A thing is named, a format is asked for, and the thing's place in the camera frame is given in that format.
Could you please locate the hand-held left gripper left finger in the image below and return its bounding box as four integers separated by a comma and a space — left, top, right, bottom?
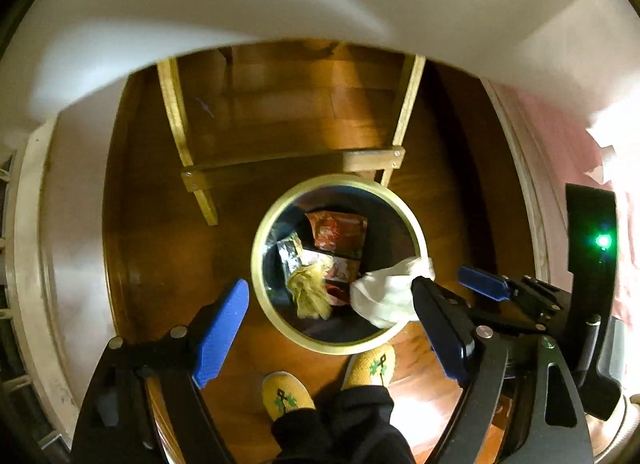
71, 278, 250, 464

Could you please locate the white tissue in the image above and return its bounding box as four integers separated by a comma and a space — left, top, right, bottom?
349, 255, 437, 330

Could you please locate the orange snack bag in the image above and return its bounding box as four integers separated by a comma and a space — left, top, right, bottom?
305, 210, 369, 260

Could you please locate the wooden table frame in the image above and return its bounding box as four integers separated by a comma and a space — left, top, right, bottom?
156, 54, 427, 227

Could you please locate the yellow paper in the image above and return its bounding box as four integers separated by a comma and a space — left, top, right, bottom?
287, 264, 332, 319

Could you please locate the pink blanket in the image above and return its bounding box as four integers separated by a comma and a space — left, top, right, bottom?
505, 86, 640, 315

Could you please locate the yellow knitted slipper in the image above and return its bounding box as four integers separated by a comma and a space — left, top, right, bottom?
262, 371, 316, 420
342, 344, 396, 390

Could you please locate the red white small carton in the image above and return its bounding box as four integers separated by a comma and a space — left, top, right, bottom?
320, 254, 363, 305

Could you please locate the blue bin with yellow rim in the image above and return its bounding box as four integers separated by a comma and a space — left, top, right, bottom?
251, 174, 429, 356

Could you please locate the silver foil wrapper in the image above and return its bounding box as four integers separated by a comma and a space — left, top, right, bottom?
276, 235, 305, 287

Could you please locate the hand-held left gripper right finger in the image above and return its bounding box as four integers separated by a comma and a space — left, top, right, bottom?
411, 276, 597, 464

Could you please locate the person's black trouser leg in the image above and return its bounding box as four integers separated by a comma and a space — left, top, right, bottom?
325, 384, 416, 464
270, 409, 333, 464

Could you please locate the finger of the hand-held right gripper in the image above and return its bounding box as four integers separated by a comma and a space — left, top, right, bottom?
469, 305, 551, 335
457, 265, 531, 306

